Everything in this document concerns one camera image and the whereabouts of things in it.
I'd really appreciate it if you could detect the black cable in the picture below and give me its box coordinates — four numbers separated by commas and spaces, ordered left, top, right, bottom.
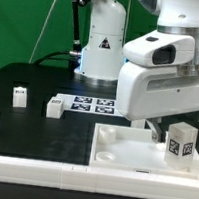
33, 47, 81, 71

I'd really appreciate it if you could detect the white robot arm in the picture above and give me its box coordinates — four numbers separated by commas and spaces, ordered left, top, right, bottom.
75, 0, 199, 121

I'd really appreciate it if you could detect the white square table top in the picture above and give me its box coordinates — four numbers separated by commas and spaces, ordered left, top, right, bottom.
89, 123, 199, 180

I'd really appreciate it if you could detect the white cable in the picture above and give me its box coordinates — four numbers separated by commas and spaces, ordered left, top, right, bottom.
28, 0, 68, 68

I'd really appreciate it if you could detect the white U-shaped fence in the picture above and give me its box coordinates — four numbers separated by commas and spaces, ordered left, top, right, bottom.
0, 156, 199, 199

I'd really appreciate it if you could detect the black camera stand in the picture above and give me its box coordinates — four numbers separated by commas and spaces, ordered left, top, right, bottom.
68, 0, 91, 71

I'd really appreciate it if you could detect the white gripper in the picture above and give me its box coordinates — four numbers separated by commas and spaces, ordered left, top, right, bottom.
116, 62, 199, 143

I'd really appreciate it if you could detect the white marker plate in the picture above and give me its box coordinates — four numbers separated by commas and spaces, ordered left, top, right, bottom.
57, 93, 121, 117

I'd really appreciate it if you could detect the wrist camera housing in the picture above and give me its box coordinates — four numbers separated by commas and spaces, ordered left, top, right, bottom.
123, 31, 195, 68

